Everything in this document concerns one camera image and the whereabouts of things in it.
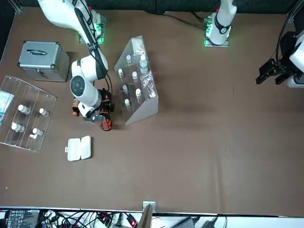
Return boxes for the clear cotton swab packet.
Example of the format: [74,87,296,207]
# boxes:
[140,72,158,99]

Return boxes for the aluminium carry case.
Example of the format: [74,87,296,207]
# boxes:
[17,40,71,83]

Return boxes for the tall clear bottle green label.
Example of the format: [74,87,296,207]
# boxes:
[139,54,148,74]

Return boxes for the orange black barcode scanner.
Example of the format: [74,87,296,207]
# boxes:
[99,88,115,132]

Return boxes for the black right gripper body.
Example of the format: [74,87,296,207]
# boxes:
[95,90,110,114]

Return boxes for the tiered clear acrylic shelf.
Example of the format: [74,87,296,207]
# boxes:
[114,35,159,126]

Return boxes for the white teal mask packet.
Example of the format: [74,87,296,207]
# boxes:
[0,90,15,116]

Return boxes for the low clear acrylic rack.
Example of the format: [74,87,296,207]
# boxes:
[0,75,58,153]

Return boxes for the black labelled power adapter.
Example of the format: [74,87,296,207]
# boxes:
[4,209,40,228]

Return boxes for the aluminium profile side post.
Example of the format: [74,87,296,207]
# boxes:
[286,0,304,23]

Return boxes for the aluminium profile camera post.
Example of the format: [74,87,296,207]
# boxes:
[139,201,157,228]

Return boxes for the grey power adapter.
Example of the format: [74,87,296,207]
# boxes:
[174,216,202,228]

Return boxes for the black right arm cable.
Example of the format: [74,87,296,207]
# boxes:
[72,0,112,95]

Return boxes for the open white pill box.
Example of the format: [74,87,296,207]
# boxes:
[64,135,92,162]

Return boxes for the small black power adapter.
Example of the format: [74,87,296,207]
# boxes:
[201,219,220,228]

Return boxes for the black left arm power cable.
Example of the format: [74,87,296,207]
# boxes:
[163,11,205,28]

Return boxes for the white printed paper packet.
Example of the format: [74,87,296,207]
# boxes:
[132,38,145,55]

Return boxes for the brown medicine bottle orange cap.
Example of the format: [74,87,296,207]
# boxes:
[72,98,80,117]

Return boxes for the green lit connector board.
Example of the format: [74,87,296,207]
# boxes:
[202,17,213,31]

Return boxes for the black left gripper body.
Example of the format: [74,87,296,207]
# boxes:
[273,58,295,76]

